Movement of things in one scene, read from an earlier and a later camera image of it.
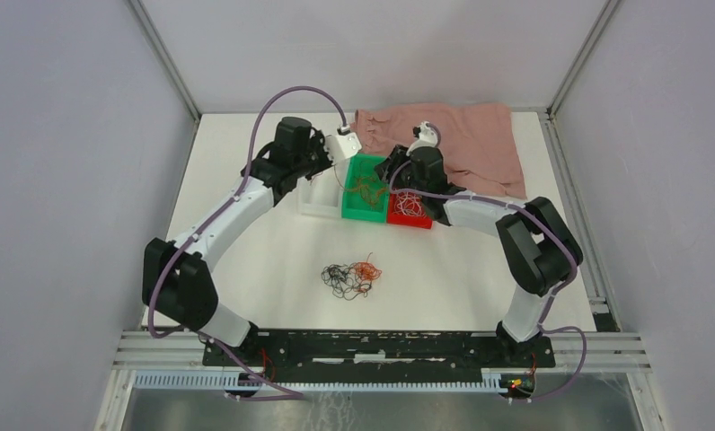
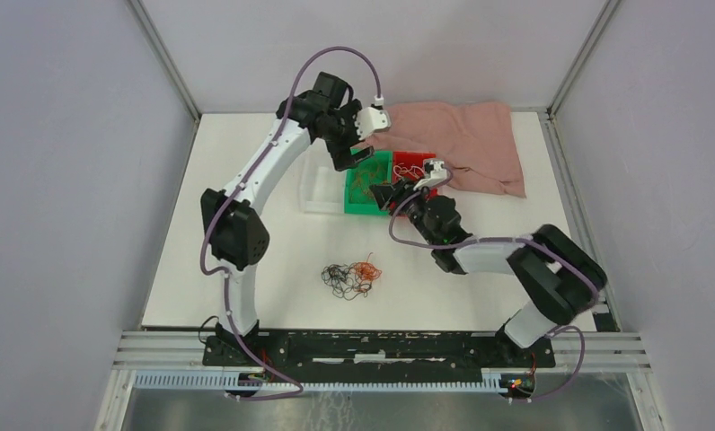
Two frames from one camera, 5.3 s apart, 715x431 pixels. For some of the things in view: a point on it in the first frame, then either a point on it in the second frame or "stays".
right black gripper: (396, 156) → (401, 190)
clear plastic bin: (321, 195) stays
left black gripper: (319, 142) → (341, 154)
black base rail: (382, 351) stays
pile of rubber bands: (348, 280) stays
